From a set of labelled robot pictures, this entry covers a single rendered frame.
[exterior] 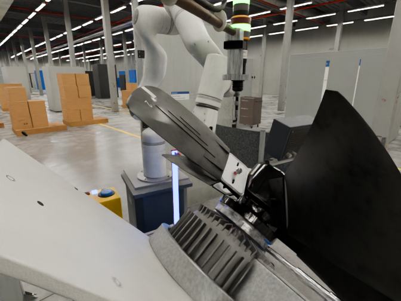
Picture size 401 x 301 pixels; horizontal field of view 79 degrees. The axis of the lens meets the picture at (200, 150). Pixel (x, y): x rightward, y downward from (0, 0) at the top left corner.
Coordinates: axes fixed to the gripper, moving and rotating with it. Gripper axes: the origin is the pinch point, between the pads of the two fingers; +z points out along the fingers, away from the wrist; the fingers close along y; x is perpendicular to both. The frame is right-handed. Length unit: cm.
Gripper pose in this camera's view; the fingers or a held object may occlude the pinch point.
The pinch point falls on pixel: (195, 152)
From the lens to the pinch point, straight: 81.1
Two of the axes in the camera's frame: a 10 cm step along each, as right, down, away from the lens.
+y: 5.3, 2.4, -8.2
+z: -2.5, 9.6, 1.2
